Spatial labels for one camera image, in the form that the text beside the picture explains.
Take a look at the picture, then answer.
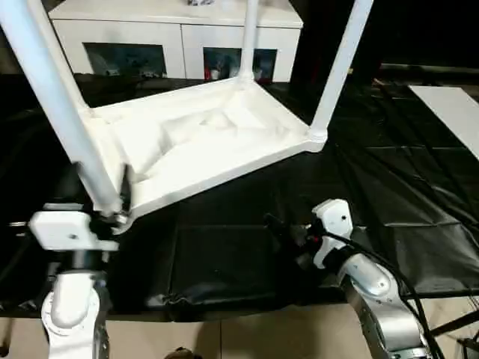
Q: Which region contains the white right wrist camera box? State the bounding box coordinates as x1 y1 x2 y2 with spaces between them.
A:
308 198 354 270

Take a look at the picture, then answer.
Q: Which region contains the white plastic table leg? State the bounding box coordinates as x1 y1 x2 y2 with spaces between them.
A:
46 15 95 119
308 0 373 143
238 0 260 83
0 0 126 219

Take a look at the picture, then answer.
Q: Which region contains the black metal table frame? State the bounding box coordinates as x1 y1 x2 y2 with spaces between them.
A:
419 288 479 339

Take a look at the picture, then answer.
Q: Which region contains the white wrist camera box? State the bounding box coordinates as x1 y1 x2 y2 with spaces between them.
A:
308 198 354 270
27 209 120 254

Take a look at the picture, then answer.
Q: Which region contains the black cabinet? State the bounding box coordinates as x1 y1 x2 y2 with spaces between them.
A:
292 0 479 87

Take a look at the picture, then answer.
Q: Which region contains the white sideboard with glass doors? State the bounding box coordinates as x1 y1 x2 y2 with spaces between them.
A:
46 0 304 83

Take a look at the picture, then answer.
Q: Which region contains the white plastic table top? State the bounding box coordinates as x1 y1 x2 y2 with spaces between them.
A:
79 75 329 225

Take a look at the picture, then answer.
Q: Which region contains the black mat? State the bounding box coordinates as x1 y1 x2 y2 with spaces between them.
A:
0 71 479 319

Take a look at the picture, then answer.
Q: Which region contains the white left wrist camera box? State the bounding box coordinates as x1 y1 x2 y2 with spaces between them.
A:
27 209 120 254

